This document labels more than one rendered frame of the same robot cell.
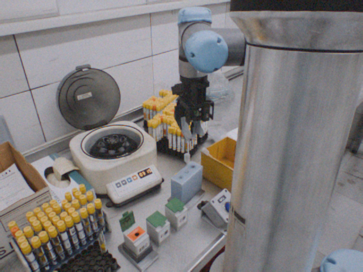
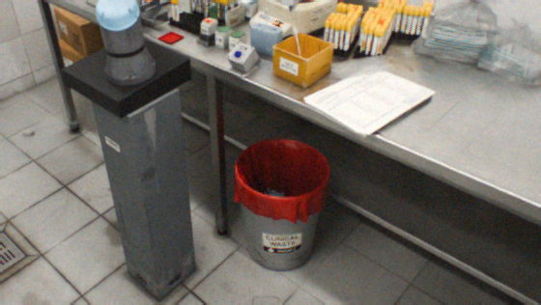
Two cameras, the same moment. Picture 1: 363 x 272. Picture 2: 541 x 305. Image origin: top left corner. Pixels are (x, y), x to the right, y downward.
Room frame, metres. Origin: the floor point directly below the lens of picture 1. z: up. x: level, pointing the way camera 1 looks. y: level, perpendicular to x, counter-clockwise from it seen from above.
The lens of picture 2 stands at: (0.45, -1.56, 1.70)
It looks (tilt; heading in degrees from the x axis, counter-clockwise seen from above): 35 degrees down; 92
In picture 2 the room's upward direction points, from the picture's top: 4 degrees counter-clockwise
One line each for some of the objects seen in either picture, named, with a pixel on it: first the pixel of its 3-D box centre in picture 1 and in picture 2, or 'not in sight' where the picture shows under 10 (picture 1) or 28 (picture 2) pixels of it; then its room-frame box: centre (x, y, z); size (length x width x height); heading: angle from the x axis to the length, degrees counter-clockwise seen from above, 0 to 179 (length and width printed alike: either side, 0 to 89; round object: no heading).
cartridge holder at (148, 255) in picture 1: (137, 249); (210, 36); (0.42, 0.10, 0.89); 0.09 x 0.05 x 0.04; 48
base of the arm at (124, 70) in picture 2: not in sight; (128, 58); (0.18, -0.22, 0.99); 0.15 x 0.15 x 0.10
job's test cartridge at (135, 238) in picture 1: (136, 241); (209, 29); (0.42, 0.10, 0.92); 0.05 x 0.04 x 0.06; 48
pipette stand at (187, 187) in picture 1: (186, 185); (266, 41); (0.61, -0.02, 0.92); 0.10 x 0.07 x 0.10; 142
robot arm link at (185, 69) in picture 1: (194, 66); not in sight; (0.67, -0.04, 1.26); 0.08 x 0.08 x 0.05
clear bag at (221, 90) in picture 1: (216, 84); (522, 47); (1.34, -0.19, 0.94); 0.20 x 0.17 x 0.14; 117
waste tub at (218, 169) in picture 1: (228, 164); (301, 60); (0.71, -0.16, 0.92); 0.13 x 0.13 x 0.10; 43
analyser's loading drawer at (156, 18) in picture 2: not in sight; (144, 10); (0.17, 0.29, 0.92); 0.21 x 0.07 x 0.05; 136
